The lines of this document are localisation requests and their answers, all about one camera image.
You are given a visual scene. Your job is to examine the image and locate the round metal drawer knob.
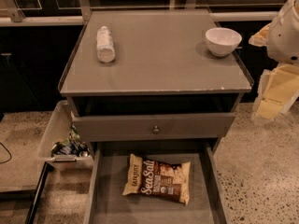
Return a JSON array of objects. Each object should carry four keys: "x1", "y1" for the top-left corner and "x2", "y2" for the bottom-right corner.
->
[{"x1": 152, "y1": 126, "x2": 160, "y2": 134}]

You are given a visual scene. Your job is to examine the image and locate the grey top drawer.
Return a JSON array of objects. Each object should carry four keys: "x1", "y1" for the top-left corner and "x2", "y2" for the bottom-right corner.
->
[{"x1": 73, "y1": 113, "x2": 235, "y2": 142}]

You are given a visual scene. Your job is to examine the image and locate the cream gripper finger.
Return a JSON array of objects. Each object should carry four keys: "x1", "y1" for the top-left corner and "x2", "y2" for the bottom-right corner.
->
[
  {"x1": 253, "y1": 63, "x2": 299, "y2": 119},
  {"x1": 249, "y1": 24, "x2": 270, "y2": 47}
]

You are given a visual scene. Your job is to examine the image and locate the clear plastic water bottle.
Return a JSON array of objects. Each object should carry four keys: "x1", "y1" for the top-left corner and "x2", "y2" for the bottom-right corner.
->
[{"x1": 96, "y1": 26, "x2": 115, "y2": 63}]

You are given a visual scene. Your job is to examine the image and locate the grey drawer cabinet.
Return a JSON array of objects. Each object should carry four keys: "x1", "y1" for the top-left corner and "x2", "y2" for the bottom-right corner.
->
[{"x1": 57, "y1": 8, "x2": 255, "y2": 147}]

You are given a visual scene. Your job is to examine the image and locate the brown sea salt chip bag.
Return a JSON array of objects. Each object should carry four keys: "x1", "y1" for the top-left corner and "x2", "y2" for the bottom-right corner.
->
[{"x1": 122, "y1": 154, "x2": 191, "y2": 205}]

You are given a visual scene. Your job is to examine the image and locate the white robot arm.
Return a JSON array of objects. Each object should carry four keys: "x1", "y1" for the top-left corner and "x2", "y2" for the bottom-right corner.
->
[{"x1": 249, "y1": 0, "x2": 299, "y2": 119}]

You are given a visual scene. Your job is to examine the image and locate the grey open middle drawer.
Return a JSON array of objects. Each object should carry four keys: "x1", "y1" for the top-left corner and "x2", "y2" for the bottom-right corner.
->
[{"x1": 83, "y1": 140, "x2": 232, "y2": 224}]

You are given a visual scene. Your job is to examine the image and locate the cans and wrappers in bin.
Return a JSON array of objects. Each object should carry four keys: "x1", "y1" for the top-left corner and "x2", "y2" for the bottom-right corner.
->
[{"x1": 51, "y1": 125, "x2": 90, "y2": 157}]

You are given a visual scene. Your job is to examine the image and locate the white ceramic bowl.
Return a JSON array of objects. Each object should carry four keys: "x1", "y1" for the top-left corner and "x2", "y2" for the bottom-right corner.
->
[{"x1": 206, "y1": 27, "x2": 242, "y2": 57}]

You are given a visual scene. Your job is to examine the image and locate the white metal railing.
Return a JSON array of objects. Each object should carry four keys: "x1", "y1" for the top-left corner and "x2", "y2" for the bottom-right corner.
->
[{"x1": 0, "y1": 0, "x2": 287, "y2": 27}]

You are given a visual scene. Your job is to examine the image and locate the black cable on floor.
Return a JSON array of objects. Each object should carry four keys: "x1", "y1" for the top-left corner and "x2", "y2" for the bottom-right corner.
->
[{"x1": 0, "y1": 141, "x2": 13, "y2": 165}]

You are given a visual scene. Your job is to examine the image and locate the clear plastic storage bin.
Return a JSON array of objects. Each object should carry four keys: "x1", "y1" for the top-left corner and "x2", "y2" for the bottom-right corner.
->
[{"x1": 38, "y1": 100, "x2": 93, "y2": 171}]

